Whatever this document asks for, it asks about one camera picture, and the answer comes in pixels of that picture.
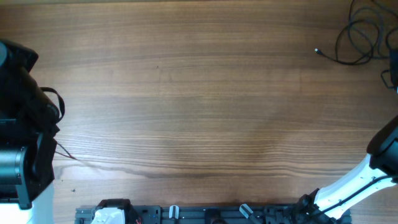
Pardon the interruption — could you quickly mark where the black USB cable bundle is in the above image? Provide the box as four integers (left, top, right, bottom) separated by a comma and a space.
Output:
313, 0, 398, 67

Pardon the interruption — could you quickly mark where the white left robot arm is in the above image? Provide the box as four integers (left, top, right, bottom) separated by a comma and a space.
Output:
1, 40, 65, 223

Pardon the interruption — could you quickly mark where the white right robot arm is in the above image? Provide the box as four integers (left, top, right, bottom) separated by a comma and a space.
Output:
292, 118, 397, 223

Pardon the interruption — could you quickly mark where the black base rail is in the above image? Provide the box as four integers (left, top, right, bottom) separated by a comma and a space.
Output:
75, 195, 352, 224

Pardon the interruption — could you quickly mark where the black flat ribbon cable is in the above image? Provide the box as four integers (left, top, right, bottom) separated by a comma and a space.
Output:
39, 86, 66, 124

